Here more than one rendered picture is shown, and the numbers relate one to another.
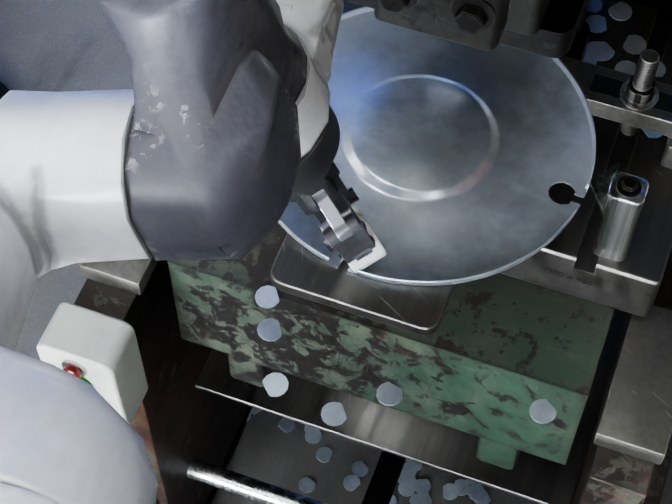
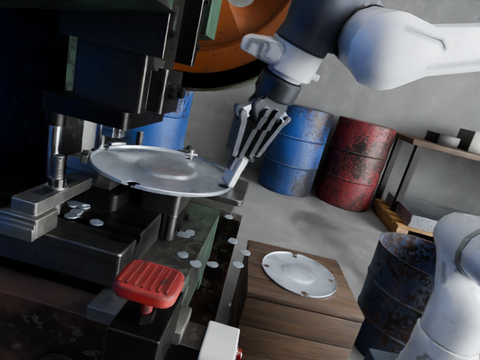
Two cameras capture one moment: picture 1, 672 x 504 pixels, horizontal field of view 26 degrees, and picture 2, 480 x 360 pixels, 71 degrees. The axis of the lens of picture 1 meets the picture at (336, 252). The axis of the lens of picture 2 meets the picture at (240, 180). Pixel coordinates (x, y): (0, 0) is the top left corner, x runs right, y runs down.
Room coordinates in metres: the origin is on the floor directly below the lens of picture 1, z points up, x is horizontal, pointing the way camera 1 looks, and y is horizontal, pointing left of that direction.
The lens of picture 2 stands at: (0.77, 0.60, 0.99)
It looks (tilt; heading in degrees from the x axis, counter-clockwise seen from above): 16 degrees down; 253
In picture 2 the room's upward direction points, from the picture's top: 14 degrees clockwise
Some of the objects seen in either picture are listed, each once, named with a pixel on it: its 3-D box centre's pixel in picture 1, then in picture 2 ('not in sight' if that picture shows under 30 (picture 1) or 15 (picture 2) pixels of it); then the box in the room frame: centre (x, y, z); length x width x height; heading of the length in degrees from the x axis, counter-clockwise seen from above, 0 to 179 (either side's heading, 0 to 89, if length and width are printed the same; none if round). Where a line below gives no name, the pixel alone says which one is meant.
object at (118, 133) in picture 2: not in sight; (116, 126); (0.83, -0.11, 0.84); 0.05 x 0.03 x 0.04; 70
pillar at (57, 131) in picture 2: not in sight; (54, 140); (0.93, -0.06, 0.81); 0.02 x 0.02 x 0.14
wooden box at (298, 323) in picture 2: not in sight; (286, 311); (0.14, -0.40, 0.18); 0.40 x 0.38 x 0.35; 165
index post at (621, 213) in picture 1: (620, 215); (186, 163); (0.66, -0.24, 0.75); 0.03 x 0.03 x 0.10; 70
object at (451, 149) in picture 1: (420, 135); (166, 167); (0.72, -0.07, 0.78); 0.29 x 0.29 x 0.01
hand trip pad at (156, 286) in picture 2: not in sight; (146, 303); (0.74, 0.27, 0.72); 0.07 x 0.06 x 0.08; 160
